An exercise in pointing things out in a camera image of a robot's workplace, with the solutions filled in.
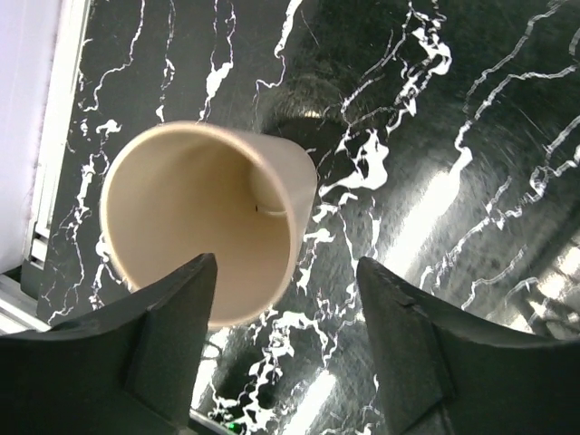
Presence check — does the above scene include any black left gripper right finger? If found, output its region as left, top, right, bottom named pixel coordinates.
left=356, top=257, right=579, bottom=434

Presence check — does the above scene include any beige tall tumbler cup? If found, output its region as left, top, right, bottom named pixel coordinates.
left=100, top=121, right=317, bottom=330

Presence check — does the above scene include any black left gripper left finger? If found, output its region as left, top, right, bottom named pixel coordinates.
left=1, top=254, right=218, bottom=434

